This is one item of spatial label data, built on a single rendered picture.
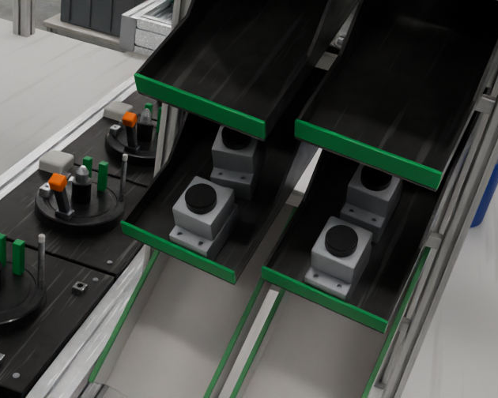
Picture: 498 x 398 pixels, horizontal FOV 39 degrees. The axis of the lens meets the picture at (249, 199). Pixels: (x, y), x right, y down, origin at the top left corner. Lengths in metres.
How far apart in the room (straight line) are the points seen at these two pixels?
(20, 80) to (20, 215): 0.75
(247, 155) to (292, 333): 0.23
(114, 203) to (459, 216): 0.59
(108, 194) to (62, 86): 0.70
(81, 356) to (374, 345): 0.36
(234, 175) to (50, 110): 1.02
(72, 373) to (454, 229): 0.48
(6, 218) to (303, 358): 0.54
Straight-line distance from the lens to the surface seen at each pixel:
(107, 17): 2.89
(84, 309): 0.98
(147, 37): 2.06
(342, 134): 0.63
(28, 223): 1.14
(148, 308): 0.85
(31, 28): 2.14
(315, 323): 0.83
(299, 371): 0.82
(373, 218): 0.72
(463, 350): 1.26
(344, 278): 0.67
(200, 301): 0.84
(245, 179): 0.73
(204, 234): 0.68
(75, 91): 1.82
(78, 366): 0.92
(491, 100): 0.71
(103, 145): 1.36
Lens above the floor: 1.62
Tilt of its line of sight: 31 degrees down
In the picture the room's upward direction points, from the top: 11 degrees clockwise
